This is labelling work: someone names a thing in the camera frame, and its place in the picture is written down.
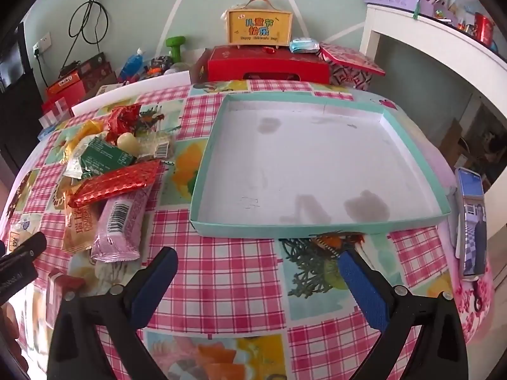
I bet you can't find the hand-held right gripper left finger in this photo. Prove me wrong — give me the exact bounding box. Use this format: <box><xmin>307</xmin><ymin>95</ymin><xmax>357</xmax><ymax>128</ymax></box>
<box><xmin>48</xmin><ymin>246</ymin><xmax>179</xmax><ymax>380</ymax></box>

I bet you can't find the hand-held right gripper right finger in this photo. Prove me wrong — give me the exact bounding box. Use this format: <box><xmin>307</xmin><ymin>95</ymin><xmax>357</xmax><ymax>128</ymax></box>
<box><xmin>337</xmin><ymin>247</ymin><xmax>470</xmax><ymax>380</ymax></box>

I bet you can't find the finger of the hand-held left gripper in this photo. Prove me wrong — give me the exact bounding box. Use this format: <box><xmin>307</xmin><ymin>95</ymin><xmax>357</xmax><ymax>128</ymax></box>
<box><xmin>0</xmin><ymin>231</ymin><xmax>47</xmax><ymax>272</ymax></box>

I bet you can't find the plain white snack packet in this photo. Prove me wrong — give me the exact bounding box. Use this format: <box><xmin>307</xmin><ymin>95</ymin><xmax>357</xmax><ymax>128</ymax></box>
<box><xmin>95</xmin><ymin>259</ymin><xmax>137</xmax><ymax>295</ymax></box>

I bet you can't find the red white-striped snack packet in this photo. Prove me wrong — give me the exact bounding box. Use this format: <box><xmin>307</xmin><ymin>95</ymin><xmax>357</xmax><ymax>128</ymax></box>
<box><xmin>49</xmin><ymin>272</ymin><xmax>86</xmax><ymax>290</ymax></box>

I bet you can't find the beige swiss roll packet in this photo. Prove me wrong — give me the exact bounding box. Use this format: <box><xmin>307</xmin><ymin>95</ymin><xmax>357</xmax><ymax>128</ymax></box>
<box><xmin>62</xmin><ymin>194</ymin><xmax>104</xmax><ymax>255</ymax></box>

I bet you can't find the pink snack bar packet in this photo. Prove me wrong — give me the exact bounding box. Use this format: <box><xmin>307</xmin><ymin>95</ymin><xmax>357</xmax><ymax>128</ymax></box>
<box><xmin>91</xmin><ymin>186</ymin><xmax>153</xmax><ymax>263</ymax></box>

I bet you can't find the white green snack packet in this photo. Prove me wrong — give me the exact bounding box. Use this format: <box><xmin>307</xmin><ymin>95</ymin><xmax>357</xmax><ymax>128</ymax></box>
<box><xmin>63</xmin><ymin>155</ymin><xmax>85</xmax><ymax>180</ymax></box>

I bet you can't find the red foil snack packet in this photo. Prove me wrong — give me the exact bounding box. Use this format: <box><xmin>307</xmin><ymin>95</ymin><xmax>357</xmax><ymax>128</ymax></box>
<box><xmin>67</xmin><ymin>160</ymin><xmax>164</xmax><ymax>208</ymax></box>

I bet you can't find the yellow cake packet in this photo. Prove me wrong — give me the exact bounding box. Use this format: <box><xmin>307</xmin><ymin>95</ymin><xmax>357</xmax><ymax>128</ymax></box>
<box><xmin>63</xmin><ymin>121</ymin><xmax>109</xmax><ymax>165</ymax></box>

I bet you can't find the clear cracker packet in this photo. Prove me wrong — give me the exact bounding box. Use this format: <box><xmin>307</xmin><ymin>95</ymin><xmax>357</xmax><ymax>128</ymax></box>
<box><xmin>137</xmin><ymin>129</ymin><xmax>176</xmax><ymax>160</ymax></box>

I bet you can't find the round white pastry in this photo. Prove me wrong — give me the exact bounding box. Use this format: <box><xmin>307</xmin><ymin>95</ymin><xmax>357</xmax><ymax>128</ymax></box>
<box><xmin>115</xmin><ymin>132</ymin><xmax>141</xmax><ymax>155</ymax></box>

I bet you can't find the teal-edged white box tray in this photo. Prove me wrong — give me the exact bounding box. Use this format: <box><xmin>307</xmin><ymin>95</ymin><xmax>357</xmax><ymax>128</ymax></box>
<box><xmin>189</xmin><ymin>92</ymin><xmax>451</xmax><ymax>237</ymax></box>

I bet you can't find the person's left hand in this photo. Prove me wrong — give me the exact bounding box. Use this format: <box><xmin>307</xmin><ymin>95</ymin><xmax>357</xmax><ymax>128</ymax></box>
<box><xmin>0</xmin><ymin>308</ymin><xmax>28</xmax><ymax>369</ymax></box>

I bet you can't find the pink checkered tablecloth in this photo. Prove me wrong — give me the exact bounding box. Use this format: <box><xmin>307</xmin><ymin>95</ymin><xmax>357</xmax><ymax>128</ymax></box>
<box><xmin>0</xmin><ymin>79</ymin><xmax>496</xmax><ymax>380</ymax></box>

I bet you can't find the white phone stand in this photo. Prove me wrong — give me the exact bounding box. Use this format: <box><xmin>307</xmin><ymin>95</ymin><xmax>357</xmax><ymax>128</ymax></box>
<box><xmin>447</xmin><ymin>184</ymin><xmax>461</xmax><ymax>262</ymax></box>

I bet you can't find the smartphone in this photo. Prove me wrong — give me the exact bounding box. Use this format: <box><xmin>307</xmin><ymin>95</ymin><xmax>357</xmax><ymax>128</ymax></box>
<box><xmin>455</xmin><ymin>167</ymin><xmax>487</xmax><ymax>282</ymax></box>

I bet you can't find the clear plastic box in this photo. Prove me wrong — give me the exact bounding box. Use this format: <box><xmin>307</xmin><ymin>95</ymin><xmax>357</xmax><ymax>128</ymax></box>
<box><xmin>39</xmin><ymin>108</ymin><xmax>70</xmax><ymax>131</ymax></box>

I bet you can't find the plain red box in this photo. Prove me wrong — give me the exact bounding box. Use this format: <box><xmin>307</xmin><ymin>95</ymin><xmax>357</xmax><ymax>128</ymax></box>
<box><xmin>42</xmin><ymin>95</ymin><xmax>72</xmax><ymax>119</ymax></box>

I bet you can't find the black cabinet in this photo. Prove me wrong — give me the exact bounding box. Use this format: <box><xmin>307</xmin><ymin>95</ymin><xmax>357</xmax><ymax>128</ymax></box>
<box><xmin>0</xmin><ymin>24</ymin><xmax>44</xmax><ymax>175</ymax></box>

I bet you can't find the orange box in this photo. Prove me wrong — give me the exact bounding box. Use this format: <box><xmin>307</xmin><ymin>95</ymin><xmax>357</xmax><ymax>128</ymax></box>
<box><xmin>47</xmin><ymin>69</ymin><xmax>86</xmax><ymax>101</ymax></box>

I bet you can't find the brown cardboard box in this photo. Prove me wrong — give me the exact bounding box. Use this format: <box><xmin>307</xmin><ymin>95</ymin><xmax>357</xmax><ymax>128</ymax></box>
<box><xmin>81</xmin><ymin>70</ymin><xmax>119</xmax><ymax>96</ymax></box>

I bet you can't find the cardboard box under desk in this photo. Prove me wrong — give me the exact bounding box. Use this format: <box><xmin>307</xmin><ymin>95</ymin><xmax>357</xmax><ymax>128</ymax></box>
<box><xmin>440</xmin><ymin>119</ymin><xmax>476</xmax><ymax>167</ymax></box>

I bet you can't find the white foam board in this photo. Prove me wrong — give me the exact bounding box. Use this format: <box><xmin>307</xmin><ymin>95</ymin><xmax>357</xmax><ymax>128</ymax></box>
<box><xmin>71</xmin><ymin>70</ymin><xmax>191</xmax><ymax>116</ymax></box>

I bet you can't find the blue liquid bottle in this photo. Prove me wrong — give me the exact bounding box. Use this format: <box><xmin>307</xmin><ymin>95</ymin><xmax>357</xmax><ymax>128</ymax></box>
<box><xmin>119</xmin><ymin>47</ymin><xmax>146</xmax><ymax>82</ymax></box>

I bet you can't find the red grey patterned box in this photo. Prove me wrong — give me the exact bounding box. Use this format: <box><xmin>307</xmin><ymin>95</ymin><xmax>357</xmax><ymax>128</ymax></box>
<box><xmin>329</xmin><ymin>65</ymin><xmax>373</xmax><ymax>92</ymax></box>

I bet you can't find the colourful toy packet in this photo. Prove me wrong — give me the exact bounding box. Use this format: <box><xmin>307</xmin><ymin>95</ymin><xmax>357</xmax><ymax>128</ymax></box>
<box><xmin>144</xmin><ymin>56</ymin><xmax>175</xmax><ymax>77</ymax></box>

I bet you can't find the red patterned tin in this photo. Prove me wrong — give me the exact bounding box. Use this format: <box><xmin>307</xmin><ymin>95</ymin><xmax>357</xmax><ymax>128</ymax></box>
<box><xmin>319</xmin><ymin>42</ymin><xmax>386</xmax><ymax>78</ymax></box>

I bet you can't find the green dumbbell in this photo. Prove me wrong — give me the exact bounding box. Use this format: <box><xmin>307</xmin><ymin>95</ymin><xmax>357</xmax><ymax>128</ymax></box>
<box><xmin>165</xmin><ymin>36</ymin><xmax>187</xmax><ymax>62</ymax></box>

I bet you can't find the large red gift box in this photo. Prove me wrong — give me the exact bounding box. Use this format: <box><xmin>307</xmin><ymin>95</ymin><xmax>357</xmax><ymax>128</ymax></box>
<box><xmin>207</xmin><ymin>45</ymin><xmax>331</xmax><ymax>86</ymax></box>

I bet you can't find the wet wipes pack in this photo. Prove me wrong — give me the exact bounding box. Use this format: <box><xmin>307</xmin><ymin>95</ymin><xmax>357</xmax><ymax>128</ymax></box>
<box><xmin>289</xmin><ymin>37</ymin><xmax>321</xmax><ymax>54</ymax></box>

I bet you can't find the white shelf unit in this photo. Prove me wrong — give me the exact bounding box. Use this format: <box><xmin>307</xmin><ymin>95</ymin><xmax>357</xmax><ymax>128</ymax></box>
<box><xmin>358</xmin><ymin>4</ymin><xmax>507</xmax><ymax>127</ymax></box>

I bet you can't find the red tin can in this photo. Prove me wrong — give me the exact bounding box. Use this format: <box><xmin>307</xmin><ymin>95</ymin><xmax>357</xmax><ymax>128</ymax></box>
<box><xmin>473</xmin><ymin>12</ymin><xmax>496</xmax><ymax>46</ymax></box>

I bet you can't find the wall socket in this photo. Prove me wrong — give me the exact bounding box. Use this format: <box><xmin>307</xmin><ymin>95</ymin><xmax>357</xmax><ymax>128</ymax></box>
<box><xmin>32</xmin><ymin>32</ymin><xmax>53</xmax><ymax>57</ymax></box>

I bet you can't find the black cable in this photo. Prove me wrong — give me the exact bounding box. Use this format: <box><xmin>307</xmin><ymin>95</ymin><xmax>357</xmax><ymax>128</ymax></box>
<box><xmin>67</xmin><ymin>0</ymin><xmax>109</xmax><ymax>72</ymax></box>

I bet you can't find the yellow gift box with handle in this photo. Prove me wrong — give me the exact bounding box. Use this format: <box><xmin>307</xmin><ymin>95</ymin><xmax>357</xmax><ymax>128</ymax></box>
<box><xmin>227</xmin><ymin>0</ymin><xmax>293</xmax><ymax>48</ymax></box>

